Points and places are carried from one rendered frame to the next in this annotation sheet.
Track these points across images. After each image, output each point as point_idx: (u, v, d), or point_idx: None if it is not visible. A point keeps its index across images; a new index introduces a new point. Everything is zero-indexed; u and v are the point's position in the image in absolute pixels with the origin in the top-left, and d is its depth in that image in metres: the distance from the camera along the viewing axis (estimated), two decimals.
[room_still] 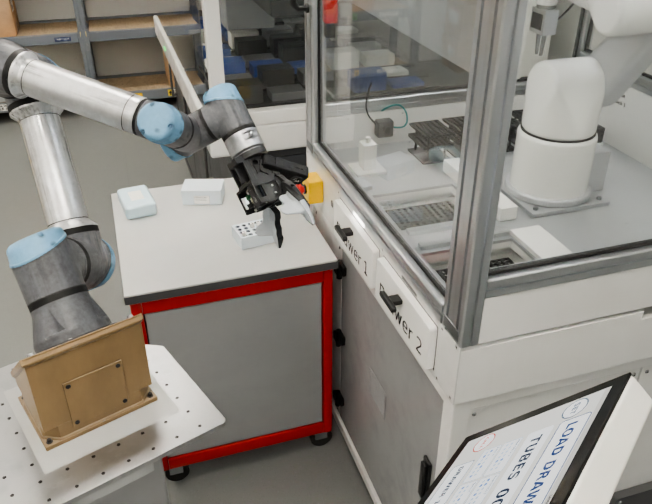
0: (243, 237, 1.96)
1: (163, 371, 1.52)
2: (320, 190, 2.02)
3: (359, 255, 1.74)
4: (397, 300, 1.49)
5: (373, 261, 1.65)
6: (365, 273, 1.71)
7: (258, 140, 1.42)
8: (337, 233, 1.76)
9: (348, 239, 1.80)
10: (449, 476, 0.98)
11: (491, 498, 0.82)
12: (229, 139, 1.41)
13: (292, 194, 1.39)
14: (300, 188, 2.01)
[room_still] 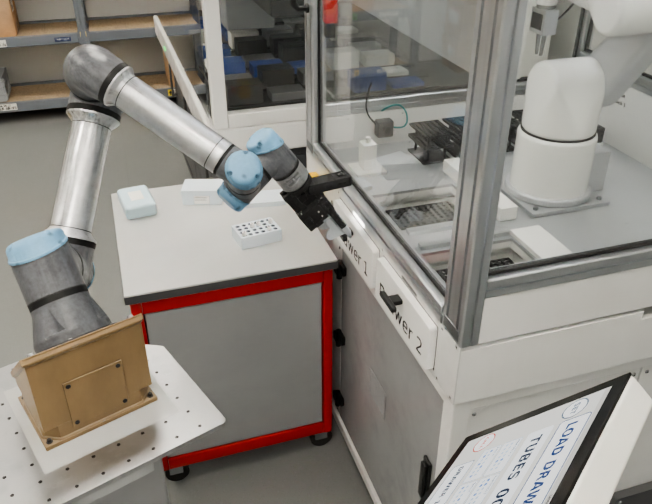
0: (243, 237, 1.96)
1: (163, 371, 1.52)
2: None
3: (358, 255, 1.74)
4: (397, 300, 1.49)
5: (373, 261, 1.65)
6: (365, 273, 1.71)
7: (301, 181, 1.60)
8: None
9: (348, 239, 1.80)
10: (449, 476, 0.98)
11: (491, 498, 0.82)
12: (276, 182, 1.61)
13: (336, 223, 1.69)
14: None
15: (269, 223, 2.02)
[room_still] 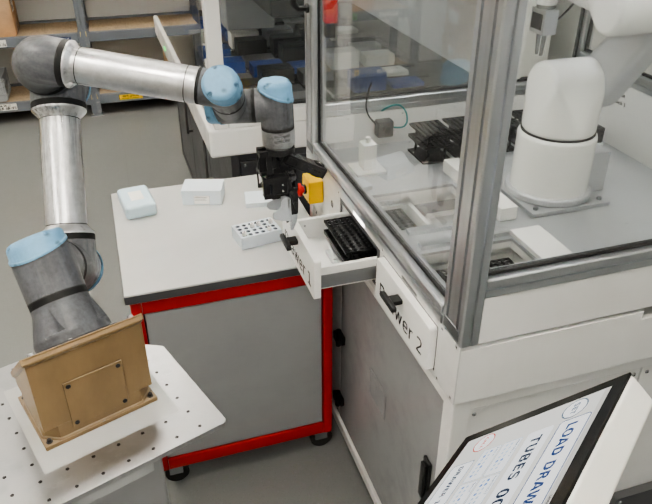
0: (243, 237, 1.96)
1: (163, 371, 1.52)
2: (320, 190, 2.02)
3: (303, 265, 1.70)
4: (397, 300, 1.49)
5: (315, 271, 1.61)
6: (309, 283, 1.67)
7: (287, 145, 1.55)
8: (282, 242, 1.72)
9: (294, 248, 1.76)
10: (449, 476, 0.98)
11: (491, 498, 0.82)
12: (263, 133, 1.54)
13: (291, 206, 1.62)
14: (300, 188, 2.01)
15: (269, 223, 2.02)
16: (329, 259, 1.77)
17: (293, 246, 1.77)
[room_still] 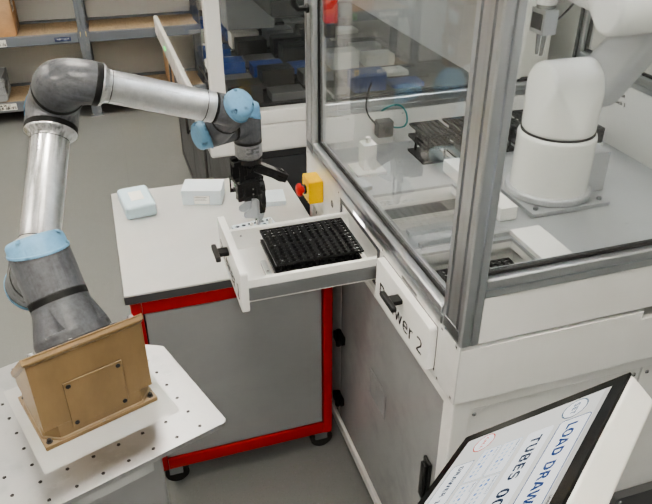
0: None
1: (163, 371, 1.52)
2: (320, 190, 2.02)
3: (233, 277, 1.65)
4: (397, 300, 1.49)
5: (242, 284, 1.56)
6: (238, 296, 1.63)
7: (257, 156, 1.86)
8: (213, 253, 1.68)
9: (227, 259, 1.72)
10: (449, 476, 0.98)
11: (491, 498, 0.82)
12: (237, 147, 1.85)
13: (260, 206, 1.94)
14: (300, 188, 2.01)
15: (269, 223, 2.02)
16: (263, 270, 1.72)
17: (226, 257, 1.73)
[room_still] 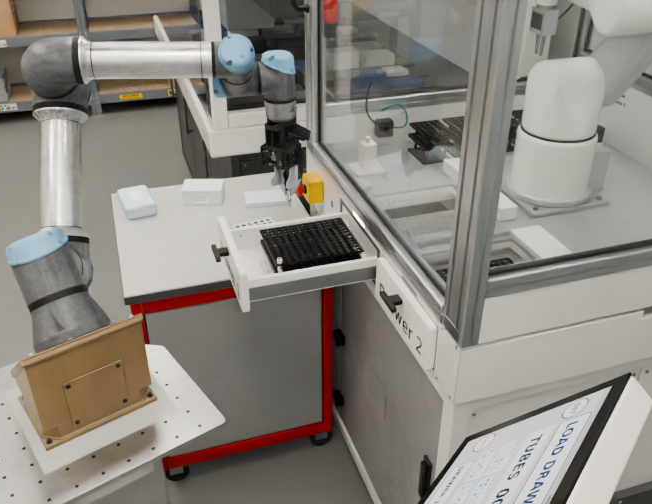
0: None
1: (163, 371, 1.52)
2: (320, 190, 2.02)
3: (233, 277, 1.65)
4: (397, 300, 1.49)
5: (242, 284, 1.56)
6: (238, 296, 1.63)
7: (296, 112, 1.65)
8: (213, 253, 1.68)
9: (227, 259, 1.72)
10: (449, 476, 0.98)
11: (491, 498, 0.82)
12: (276, 106, 1.61)
13: (298, 171, 1.73)
14: (300, 188, 2.01)
15: (289, 195, 1.77)
16: (263, 270, 1.72)
17: (226, 257, 1.73)
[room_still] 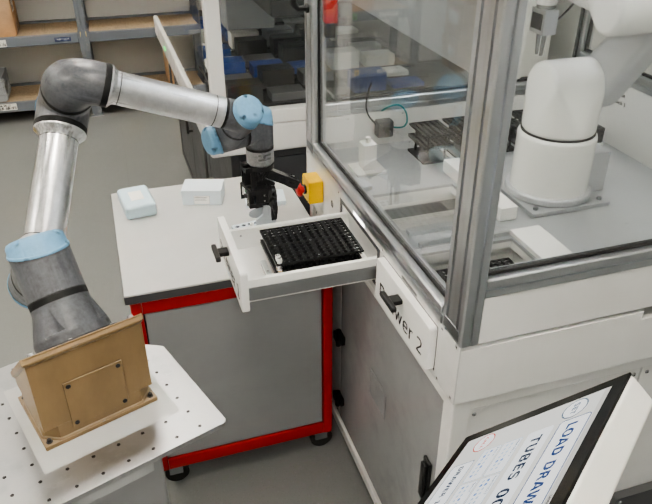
0: None
1: (163, 371, 1.52)
2: (320, 190, 2.02)
3: (233, 277, 1.65)
4: (397, 300, 1.49)
5: (242, 284, 1.56)
6: (238, 296, 1.63)
7: (269, 162, 1.84)
8: (213, 253, 1.68)
9: (227, 259, 1.72)
10: (449, 476, 0.98)
11: (491, 498, 0.82)
12: (248, 153, 1.83)
13: (271, 213, 1.92)
14: (300, 188, 2.01)
15: None
16: (263, 270, 1.72)
17: (226, 257, 1.73)
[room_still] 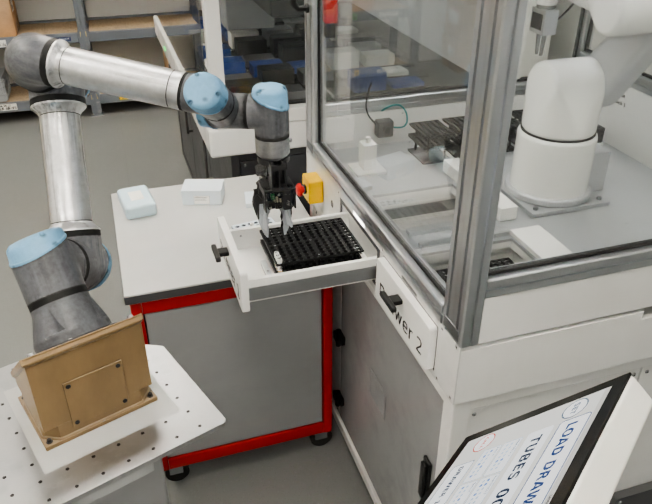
0: None
1: (163, 371, 1.52)
2: (320, 190, 2.02)
3: (233, 277, 1.65)
4: (397, 300, 1.49)
5: (242, 284, 1.56)
6: (238, 296, 1.63)
7: None
8: (213, 253, 1.68)
9: (227, 259, 1.72)
10: (449, 476, 0.98)
11: (491, 498, 0.82)
12: (281, 143, 1.47)
13: (291, 206, 1.60)
14: (300, 188, 2.01)
15: None
16: (263, 270, 1.72)
17: (226, 257, 1.73)
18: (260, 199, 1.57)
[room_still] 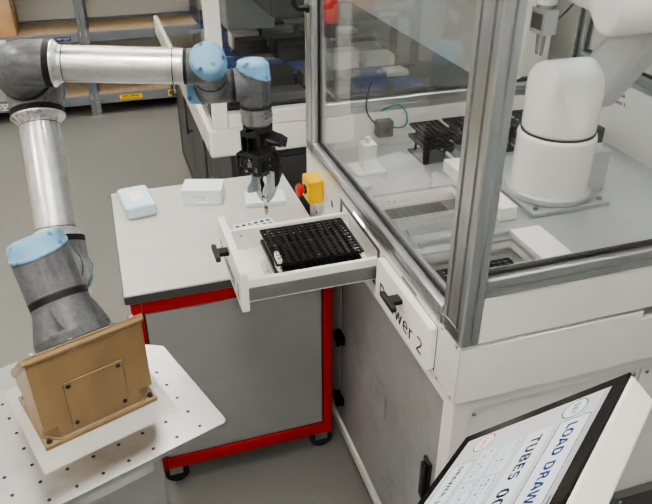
0: (265, 204, 1.76)
1: (163, 371, 1.52)
2: (320, 190, 2.02)
3: (233, 277, 1.65)
4: (397, 300, 1.49)
5: (242, 284, 1.56)
6: (238, 296, 1.63)
7: (272, 119, 1.64)
8: (213, 253, 1.68)
9: (227, 259, 1.72)
10: (449, 476, 0.98)
11: (491, 498, 0.82)
12: (252, 113, 1.60)
13: (275, 178, 1.71)
14: (300, 188, 2.01)
15: None
16: (263, 270, 1.72)
17: (226, 257, 1.73)
18: None
